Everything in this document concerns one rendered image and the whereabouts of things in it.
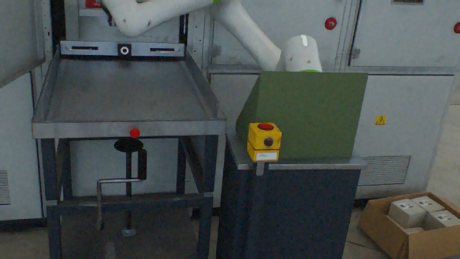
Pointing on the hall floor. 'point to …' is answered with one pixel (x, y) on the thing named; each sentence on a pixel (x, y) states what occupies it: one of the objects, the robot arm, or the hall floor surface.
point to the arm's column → (288, 212)
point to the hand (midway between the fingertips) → (112, 20)
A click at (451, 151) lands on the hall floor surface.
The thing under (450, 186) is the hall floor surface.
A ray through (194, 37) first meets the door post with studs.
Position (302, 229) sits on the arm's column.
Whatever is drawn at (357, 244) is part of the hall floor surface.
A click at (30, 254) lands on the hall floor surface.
